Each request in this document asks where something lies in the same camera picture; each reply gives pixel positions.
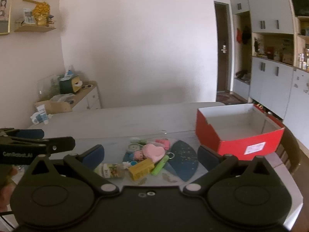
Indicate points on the green highlighter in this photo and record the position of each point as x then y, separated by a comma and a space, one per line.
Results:
159, 165

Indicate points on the large framed picture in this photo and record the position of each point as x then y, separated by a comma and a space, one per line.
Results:
4, 9

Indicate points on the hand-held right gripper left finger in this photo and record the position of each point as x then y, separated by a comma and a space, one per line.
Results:
93, 156

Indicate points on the clear plastic container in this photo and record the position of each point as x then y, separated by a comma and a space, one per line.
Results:
47, 87

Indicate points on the round green white tape dispenser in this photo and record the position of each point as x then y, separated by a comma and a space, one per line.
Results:
132, 147

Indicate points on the white green marker pen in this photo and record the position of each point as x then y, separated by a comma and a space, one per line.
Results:
136, 140

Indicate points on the white sunglasses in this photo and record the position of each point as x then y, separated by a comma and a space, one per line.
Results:
87, 87

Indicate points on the gold flower ornament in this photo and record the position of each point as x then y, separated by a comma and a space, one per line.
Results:
41, 12

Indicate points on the patterned door rug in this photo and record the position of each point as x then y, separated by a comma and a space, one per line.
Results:
229, 99

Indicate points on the grey and wood cabinet wall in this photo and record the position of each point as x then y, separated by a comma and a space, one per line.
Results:
270, 82

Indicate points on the dark brown door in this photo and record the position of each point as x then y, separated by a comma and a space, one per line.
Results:
221, 53

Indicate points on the small blue cap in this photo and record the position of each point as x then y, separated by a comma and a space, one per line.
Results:
134, 163

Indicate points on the black hanging cloth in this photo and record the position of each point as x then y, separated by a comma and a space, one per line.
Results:
246, 35

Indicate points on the dark blue fan-shaped mat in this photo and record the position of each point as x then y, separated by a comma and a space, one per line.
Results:
183, 158

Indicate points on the pink plastic piece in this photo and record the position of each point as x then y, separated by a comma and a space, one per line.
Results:
163, 142

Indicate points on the wooden wall shelf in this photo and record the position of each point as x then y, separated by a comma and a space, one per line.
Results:
35, 28

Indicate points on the person's left hand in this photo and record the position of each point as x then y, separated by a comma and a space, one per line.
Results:
6, 183

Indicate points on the brown cardboard box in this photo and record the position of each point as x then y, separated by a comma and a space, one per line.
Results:
58, 107

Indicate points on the small labelled bottle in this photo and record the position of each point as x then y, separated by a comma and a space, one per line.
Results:
109, 170

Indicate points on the white blue tube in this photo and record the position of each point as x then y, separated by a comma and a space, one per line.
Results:
41, 116

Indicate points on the pink heart-shaped toy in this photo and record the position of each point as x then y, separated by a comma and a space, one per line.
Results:
153, 151

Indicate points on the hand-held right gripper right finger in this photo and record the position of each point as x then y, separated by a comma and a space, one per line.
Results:
204, 155

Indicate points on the green tissue box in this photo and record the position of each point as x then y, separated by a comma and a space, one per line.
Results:
68, 85

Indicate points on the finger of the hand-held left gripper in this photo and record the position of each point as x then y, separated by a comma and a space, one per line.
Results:
29, 133
61, 143

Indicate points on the red hanging cloth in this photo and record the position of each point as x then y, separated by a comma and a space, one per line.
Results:
239, 36

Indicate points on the metal keyring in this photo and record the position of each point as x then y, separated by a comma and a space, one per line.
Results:
170, 155

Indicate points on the red cardboard box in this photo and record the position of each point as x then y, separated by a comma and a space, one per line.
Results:
231, 147

